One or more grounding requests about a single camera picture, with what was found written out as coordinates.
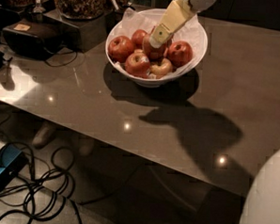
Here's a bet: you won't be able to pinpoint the black device with label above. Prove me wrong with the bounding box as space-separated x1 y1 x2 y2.
2 19 63 60

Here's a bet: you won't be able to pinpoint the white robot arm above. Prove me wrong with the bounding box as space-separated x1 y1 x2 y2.
149 0 280 224

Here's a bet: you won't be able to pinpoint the red apple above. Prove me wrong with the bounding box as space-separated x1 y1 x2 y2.
142 34 167 60
124 52 151 78
167 40 193 67
107 36 135 63
132 29 147 49

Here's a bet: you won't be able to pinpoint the black floor cables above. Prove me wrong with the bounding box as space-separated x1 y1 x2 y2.
0 114 90 224

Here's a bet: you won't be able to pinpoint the dark box stand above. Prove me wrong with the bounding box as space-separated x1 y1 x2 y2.
44 9 107 53

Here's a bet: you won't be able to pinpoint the glass jar of granola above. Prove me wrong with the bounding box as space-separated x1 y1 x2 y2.
55 0 104 21

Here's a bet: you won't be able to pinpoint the white paper liner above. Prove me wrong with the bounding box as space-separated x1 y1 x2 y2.
110 5 207 83

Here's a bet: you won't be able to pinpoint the white bowl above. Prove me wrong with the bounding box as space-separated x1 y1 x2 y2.
102 6 210 91

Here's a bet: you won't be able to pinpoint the blue electronics box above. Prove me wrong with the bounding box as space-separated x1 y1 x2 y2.
0 144 28 192

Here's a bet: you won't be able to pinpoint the black cable on table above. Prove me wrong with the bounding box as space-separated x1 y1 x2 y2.
42 47 79 69

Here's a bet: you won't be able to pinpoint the metal scoop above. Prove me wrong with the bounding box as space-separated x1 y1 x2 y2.
32 0 46 13

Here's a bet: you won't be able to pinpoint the yellowish apple front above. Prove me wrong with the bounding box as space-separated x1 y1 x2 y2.
149 57 174 78

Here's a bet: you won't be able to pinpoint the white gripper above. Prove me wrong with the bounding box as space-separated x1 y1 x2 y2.
149 0 216 48

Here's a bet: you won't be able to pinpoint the white shoe under table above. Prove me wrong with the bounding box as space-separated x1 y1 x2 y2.
32 122 56 149

